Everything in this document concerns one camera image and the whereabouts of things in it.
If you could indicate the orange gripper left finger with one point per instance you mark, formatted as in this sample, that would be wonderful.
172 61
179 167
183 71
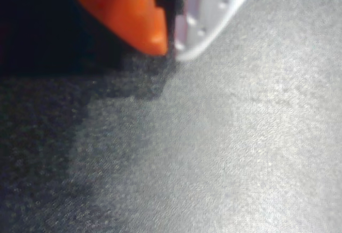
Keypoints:
128 11

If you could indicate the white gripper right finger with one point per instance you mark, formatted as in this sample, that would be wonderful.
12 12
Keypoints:
211 11

